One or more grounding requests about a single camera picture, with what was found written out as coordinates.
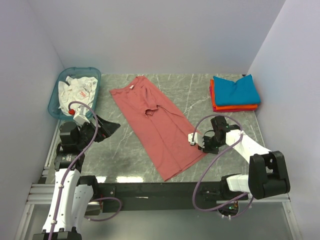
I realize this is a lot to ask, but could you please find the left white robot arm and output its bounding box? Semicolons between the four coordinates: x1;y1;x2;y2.
32;116;121;240

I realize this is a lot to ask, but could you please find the black base beam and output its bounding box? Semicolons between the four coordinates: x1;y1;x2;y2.
92;181;241;211

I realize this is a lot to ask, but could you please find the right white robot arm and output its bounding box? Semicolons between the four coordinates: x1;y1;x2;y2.
188;114;291;200

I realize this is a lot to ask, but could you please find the folded orange t-shirt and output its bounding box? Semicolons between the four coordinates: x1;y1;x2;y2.
210;79;258;113

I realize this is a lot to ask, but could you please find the dusty red t-shirt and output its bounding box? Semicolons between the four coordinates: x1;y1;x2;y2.
110;76;205;181

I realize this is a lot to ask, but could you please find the folded blue t-shirt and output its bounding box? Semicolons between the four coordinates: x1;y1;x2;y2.
213;74;261;106

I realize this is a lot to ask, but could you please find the teal plastic bin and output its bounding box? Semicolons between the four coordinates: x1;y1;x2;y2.
47;67;101;121

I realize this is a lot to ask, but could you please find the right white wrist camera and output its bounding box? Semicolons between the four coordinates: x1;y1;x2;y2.
188;132;205;149

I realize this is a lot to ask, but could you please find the crumpled white t-shirt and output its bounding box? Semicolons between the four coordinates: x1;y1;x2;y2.
58;76;98;116

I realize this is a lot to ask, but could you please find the aluminium frame rail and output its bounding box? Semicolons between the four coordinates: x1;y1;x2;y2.
13;167;83;240

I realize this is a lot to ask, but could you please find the folded magenta t-shirt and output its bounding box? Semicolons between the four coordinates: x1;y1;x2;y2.
209;86;215;111

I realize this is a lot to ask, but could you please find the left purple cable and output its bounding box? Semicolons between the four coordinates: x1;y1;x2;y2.
47;101;123;240

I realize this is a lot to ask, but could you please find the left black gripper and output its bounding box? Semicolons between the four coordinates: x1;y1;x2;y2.
76;114;120;149

